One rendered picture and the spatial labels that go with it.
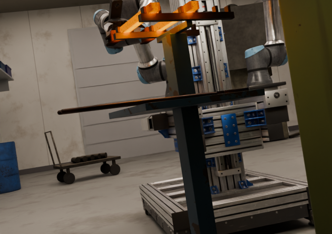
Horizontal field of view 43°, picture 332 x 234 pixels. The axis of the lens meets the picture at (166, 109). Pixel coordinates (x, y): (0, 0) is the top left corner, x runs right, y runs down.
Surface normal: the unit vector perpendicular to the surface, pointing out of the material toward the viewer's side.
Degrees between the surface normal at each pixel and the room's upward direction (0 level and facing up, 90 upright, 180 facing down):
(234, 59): 90
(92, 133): 90
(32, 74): 90
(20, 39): 90
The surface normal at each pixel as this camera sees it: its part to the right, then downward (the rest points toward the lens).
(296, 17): -0.82, 0.11
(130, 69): 0.19, -0.06
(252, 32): -0.02, -0.03
